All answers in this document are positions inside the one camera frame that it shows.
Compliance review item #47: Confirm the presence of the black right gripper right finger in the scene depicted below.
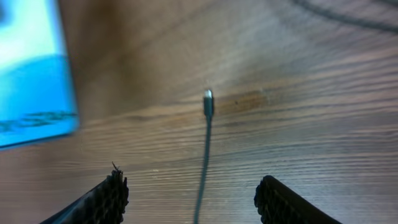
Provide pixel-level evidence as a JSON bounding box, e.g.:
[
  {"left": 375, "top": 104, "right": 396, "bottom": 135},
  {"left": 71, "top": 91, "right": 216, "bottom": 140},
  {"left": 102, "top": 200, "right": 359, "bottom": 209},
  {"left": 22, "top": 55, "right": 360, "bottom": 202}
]
[{"left": 254, "top": 175, "right": 340, "bottom": 224}]

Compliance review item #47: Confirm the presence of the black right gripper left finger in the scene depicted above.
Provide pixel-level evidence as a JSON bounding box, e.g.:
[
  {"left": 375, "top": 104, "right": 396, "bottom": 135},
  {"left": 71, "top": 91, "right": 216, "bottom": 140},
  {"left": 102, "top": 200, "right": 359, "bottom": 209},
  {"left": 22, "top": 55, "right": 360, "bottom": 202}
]
[{"left": 40, "top": 166, "right": 129, "bottom": 224}]

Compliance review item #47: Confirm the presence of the blue Galaxy smartphone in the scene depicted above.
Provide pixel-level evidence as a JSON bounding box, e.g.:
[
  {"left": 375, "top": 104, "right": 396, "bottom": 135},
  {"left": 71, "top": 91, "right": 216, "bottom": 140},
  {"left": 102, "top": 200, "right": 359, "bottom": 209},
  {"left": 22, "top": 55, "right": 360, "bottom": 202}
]
[{"left": 1, "top": 0, "right": 79, "bottom": 150}]

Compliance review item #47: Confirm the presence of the black USB charger cable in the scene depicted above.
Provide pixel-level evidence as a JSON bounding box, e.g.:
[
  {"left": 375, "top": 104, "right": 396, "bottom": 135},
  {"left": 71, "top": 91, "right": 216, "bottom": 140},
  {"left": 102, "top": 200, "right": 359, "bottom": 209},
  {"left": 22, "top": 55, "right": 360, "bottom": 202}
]
[{"left": 192, "top": 0, "right": 398, "bottom": 224}]

